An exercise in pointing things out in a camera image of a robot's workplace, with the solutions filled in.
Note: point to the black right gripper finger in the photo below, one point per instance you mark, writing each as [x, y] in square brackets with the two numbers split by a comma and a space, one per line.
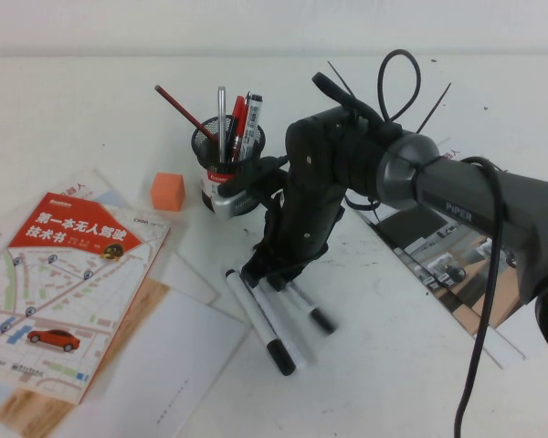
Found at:
[255, 274]
[285, 280]

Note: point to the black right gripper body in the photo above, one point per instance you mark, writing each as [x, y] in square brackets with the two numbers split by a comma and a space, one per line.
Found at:
[312, 196]

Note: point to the white printed marker black cap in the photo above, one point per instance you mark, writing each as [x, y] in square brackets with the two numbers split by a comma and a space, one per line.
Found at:
[317, 315]

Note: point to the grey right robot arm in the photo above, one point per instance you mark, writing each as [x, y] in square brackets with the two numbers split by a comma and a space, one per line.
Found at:
[456, 196]

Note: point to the black mesh pen holder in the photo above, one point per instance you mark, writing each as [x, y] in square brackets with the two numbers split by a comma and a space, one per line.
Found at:
[258, 143]

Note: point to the slim black pen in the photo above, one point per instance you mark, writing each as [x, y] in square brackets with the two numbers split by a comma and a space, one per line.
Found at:
[231, 137]

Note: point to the red pen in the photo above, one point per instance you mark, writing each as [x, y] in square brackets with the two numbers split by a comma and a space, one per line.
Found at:
[238, 114]

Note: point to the silver pen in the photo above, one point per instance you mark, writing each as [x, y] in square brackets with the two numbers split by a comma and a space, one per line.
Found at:
[221, 118]

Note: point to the white marker with black cap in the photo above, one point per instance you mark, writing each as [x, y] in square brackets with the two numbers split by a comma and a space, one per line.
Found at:
[256, 319]

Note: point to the plain white marker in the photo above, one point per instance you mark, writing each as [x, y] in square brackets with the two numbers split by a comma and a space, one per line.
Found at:
[285, 333]

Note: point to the white brochure with red title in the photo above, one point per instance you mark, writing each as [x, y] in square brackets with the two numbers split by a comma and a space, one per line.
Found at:
[182, 269]

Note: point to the white marker with barcode label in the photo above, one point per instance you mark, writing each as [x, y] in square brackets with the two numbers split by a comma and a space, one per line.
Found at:
[253, 116]

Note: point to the white paper sheet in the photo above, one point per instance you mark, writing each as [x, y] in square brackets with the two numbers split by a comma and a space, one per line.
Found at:
[178, 356]

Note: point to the orange cube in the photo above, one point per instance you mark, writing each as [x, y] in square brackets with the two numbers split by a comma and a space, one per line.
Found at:
[166, 194]

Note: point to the black zip tie tail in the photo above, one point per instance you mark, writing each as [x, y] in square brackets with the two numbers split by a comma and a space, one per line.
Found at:
[342, 79]
[436, 106]

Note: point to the robot brochure with office photo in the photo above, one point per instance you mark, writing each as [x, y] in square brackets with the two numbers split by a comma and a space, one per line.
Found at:
[438, 269]
[507, 349]

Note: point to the red pencil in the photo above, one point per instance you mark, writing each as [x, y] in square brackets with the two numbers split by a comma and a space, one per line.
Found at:
[178, 107]

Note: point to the orange book with map cover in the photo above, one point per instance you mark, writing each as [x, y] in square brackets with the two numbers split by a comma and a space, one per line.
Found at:
[73, 283]

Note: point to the brochure with wood picture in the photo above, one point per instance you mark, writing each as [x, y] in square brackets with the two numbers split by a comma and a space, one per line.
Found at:
[32, 408]

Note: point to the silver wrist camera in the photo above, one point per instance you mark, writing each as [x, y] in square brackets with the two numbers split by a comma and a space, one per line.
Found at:
[230, 207]

